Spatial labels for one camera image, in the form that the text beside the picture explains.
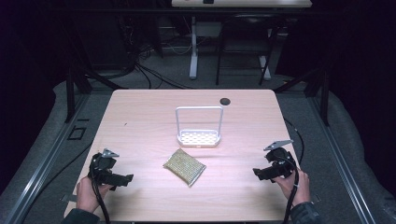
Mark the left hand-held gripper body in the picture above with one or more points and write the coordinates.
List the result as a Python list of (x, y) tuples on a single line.
[(101, 165)]

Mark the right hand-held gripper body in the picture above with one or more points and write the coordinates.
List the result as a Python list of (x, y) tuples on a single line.
[(281, 163)]

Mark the person's left hand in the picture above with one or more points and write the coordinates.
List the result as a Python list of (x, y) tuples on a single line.
[(85, 194)]

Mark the person's right hand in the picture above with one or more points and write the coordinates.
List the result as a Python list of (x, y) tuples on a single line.
[(302, 189)]

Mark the gold scouring sponge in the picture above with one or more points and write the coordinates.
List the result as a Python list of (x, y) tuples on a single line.
[(185, 166)]

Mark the white sponge holder rack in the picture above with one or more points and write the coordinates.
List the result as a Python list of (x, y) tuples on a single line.
[(199, 138)]

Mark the black table grommet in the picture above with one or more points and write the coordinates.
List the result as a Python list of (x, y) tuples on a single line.
[(225, 101)]

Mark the black chair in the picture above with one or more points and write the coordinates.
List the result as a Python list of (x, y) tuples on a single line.
[(249, 37)]

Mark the light background desk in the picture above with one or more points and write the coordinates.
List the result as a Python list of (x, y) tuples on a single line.
[(241, 3)]

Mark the aluminium floor rail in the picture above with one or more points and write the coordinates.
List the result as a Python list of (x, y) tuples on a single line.
[(341, 161), (46, 158)]

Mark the black metal frame stand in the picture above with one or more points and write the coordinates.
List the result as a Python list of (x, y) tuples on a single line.
[(74, 90), (320, 90)]

